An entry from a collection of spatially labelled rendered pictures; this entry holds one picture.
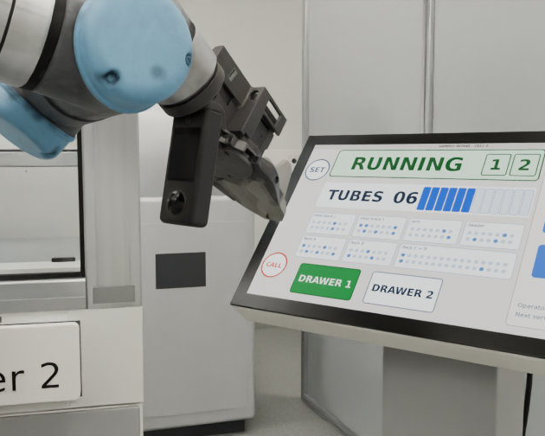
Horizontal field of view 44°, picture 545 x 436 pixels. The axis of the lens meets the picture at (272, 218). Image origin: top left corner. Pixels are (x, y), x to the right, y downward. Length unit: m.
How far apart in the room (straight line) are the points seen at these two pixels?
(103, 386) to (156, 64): 0.70
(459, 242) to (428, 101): 1.41
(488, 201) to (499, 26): 1.18
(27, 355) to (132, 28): 0.68
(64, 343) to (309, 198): 0.41
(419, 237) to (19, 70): 0.57
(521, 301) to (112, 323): 0.57
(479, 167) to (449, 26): 1.32
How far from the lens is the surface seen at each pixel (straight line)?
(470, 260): 0.83
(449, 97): 2.17
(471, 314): 0.80
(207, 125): 0.65
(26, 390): 1.04
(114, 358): 1.04
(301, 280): 0.91
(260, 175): 0.70
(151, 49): 0.43
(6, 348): 1.03
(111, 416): 1.07
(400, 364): 0.95
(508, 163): 0.91
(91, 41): 0.42
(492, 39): 2.03
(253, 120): 0.69
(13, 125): 0.55
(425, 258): 0.85
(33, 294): 1.03
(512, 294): 0.80
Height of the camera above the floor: 1.17
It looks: 5 degrees down
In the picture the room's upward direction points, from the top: straight up
